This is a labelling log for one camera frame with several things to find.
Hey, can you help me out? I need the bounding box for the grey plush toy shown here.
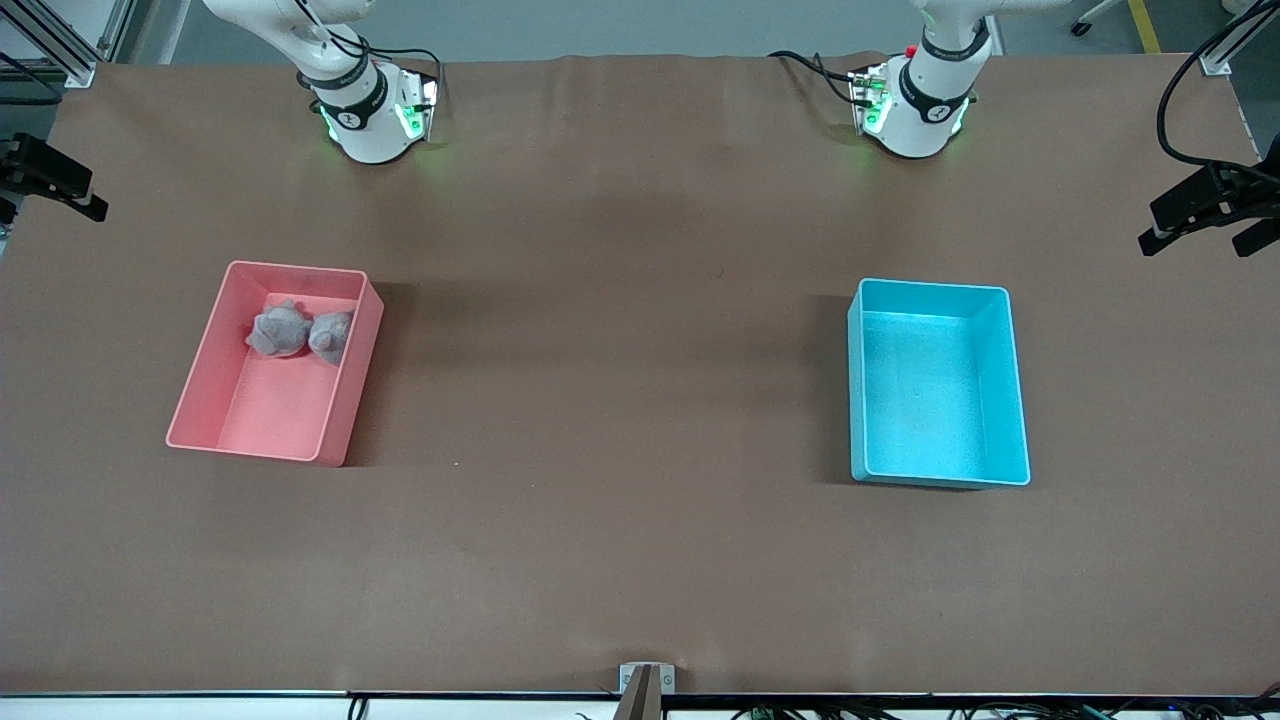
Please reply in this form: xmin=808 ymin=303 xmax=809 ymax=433
xmin=245 ymin=298 xmax=313 ymax=359
xmin=308 ymin=308 xmax=356 ymax=367

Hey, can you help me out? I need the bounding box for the pink plastic box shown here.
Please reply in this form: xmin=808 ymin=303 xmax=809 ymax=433
xmin=165 ymin=260 xmax=386 ymax=468

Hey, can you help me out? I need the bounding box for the blue plastic box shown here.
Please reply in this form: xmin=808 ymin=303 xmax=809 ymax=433
xmin=847 ymin=278 xmax=1032 ymax=488

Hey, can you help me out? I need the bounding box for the black chair caster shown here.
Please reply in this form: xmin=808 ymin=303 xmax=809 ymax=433
xmin=1070 ymin=0 xmax=1126 ymax=38

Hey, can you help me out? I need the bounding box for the brown table cover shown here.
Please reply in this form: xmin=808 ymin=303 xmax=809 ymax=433
xmin=0 ymin=52 xmax=1280 ymax=696

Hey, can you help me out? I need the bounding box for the aluminium frame post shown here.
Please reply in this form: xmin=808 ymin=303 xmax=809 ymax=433
xmin=1198 ymin=0 xmax=1280 ymax=77
xmin=0 ymin=0 xmax=136 ymax=89

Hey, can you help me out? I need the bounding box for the metal base connector bracket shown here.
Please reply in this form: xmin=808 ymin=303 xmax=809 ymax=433
xmin=393 ymin=72 xmax=441 ymax=143
xmin=848 ymin=62 xmax=893 ymax=136

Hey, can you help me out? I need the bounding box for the black base cable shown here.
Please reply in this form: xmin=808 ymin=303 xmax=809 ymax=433
xmin=768 ymin=50 xmax=861 ymax=106
xmin=355 ymin=45 xmax=446 ymax=101

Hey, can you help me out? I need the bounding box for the table edge rail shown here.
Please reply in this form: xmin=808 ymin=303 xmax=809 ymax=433
xmin=0 ymin=690 xmax=1280 ymax=720

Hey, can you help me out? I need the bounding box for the brown mount bar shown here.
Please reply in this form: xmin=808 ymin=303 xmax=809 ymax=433
xmin=612 ymin=667 xmax=663 ymax=720

